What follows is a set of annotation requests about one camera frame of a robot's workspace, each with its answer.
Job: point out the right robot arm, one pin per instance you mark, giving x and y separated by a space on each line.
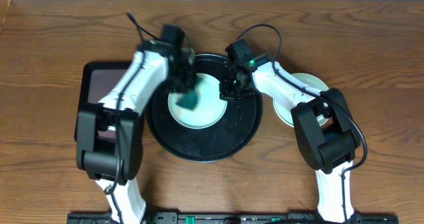
326 134

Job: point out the light blue plate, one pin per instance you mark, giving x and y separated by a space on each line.
209 109
311 80

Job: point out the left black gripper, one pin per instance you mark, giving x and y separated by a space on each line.
191 83

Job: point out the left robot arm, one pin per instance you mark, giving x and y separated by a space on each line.
109 134

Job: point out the round black tray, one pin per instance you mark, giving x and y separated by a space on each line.
230 134

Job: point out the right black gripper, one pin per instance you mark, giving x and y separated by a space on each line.
225 93

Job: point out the green sponge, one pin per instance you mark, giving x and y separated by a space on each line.
190 99

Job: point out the rectangular black sponge tray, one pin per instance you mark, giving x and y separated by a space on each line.
98 79

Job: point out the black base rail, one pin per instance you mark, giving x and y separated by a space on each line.
175 218

